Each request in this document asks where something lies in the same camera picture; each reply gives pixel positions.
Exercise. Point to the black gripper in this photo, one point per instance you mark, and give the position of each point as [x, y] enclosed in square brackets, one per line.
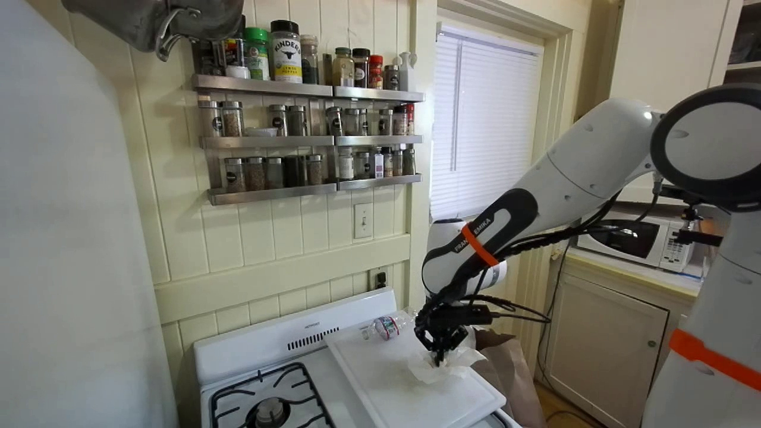
[443, 323]

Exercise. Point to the white napkin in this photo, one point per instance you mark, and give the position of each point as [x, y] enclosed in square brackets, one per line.
[465, 366]

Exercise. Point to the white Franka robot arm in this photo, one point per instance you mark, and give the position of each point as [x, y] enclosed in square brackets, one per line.
[585, 173]

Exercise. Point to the brown paper bag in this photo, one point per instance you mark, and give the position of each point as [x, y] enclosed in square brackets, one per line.
[511, 377]

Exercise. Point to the white chopping board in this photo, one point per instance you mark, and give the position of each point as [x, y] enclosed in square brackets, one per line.
[382, 381]

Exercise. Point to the clear plastic wrapper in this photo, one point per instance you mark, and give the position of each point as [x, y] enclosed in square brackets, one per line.
[384, 325]

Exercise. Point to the beige base cabinet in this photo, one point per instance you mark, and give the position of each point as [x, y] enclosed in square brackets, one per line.
[603, 348]

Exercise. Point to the white gas stove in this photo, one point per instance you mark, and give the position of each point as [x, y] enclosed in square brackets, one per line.
[252, 336]

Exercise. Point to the glass spice jar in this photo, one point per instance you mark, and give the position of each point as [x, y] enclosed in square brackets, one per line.
[252, 173]
[393, 159]
[407, 159]
[384, 121]
[210, 119]
[390, 76]
[342, 66]
[364, 164]
[404, 71]
[275, 171]
[352, 121]
[232, 119]
[397, 119]
[234, 173]
[296, 119]
[333, 119]
[317, 170]

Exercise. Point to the white label spice jar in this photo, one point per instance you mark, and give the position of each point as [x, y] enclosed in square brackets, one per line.
[345, 164]

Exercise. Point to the black burner grate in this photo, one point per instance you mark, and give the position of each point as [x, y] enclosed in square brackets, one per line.
[239, 392]

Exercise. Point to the steel spice shelf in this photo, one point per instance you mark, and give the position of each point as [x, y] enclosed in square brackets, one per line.
[263, 86]
[270, 192]
[263, 144]

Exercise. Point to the white microwave oven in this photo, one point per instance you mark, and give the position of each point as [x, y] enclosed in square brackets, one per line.
[673, 255]

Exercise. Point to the white window blind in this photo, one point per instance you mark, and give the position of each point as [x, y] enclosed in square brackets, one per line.
[484, 103]

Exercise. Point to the red spice jar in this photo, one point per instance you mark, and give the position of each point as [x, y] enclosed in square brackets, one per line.
[376, 71]

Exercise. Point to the black lid spice jar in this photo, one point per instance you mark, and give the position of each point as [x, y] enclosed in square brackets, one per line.
[363, 66]

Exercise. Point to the dark spice jar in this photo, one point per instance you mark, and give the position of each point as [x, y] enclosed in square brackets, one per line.
[207, 58]
[310, 62]

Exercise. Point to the large white label jar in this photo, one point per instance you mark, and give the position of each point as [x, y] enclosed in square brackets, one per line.
[286, 52]

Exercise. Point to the green lid spice jar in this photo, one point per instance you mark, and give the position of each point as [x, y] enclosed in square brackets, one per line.
[257, 52]

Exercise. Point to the red white label jar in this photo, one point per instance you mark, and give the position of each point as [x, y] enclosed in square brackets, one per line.
[235, 60]

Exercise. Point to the white upper cabinet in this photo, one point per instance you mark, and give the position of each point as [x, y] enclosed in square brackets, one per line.
[673, 38]

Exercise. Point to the white refrigerator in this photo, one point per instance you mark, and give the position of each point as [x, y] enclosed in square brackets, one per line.
[71, 253]

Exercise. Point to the hanging steel pot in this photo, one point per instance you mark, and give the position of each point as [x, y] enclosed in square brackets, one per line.
[144, 20]

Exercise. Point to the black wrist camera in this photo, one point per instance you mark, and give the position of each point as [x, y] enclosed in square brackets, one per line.
[478, 314]

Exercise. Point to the black wall outlet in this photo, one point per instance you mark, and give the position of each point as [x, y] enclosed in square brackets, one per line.
[378, 279]

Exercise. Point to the white wall switch plate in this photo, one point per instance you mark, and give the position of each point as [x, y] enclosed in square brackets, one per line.
[363, 221]

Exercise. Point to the black camera mount rod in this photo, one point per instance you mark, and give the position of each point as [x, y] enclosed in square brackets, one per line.
[697, 236]

